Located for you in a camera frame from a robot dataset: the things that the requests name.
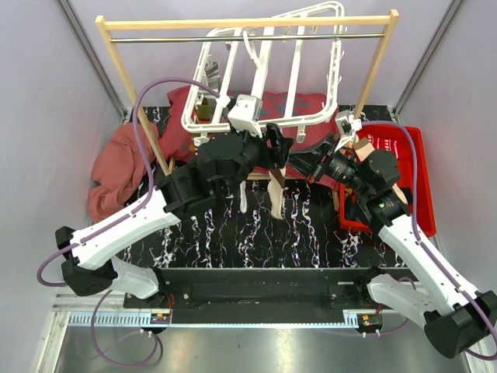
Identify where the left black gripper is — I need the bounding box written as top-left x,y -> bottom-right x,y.
221,123 -> 294,198

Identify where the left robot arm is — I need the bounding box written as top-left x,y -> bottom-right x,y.
61,124 -> 294,308

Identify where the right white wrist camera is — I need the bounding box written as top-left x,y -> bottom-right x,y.
335,110 -> 362,152

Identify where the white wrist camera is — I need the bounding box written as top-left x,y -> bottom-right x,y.
228,94 -> 262,138
335,110 -> 362,152

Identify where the red patterned pillow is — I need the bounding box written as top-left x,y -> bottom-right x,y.
158,86 -> 337,162

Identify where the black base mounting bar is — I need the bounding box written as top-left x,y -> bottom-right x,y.
123,268 -> 378,327

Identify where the metal rack rail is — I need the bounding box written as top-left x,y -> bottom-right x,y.
110,33 -> 385,44

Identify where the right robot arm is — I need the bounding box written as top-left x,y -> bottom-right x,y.
288,135 -> 496,358

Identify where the grey striped sock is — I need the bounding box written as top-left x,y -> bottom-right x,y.
204,60 -> 221,91

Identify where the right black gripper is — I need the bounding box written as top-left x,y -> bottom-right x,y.
287,133 -> 373,197

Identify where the wooden clothes rack frame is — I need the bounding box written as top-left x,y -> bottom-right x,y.
95,2 -> 399,175

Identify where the red plastic bin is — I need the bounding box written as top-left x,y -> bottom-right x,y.
358,123 -> 436,237

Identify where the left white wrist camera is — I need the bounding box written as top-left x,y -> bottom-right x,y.
228,94 -> 262,138

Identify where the olive green ribbed sock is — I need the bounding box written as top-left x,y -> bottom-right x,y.
196,98 -> 214,124

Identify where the pink crumpled cloth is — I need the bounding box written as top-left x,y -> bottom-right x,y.
87,123 -> 146,223

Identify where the white plastic clip hanger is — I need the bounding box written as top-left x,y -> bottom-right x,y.
181,24 -> 347,145

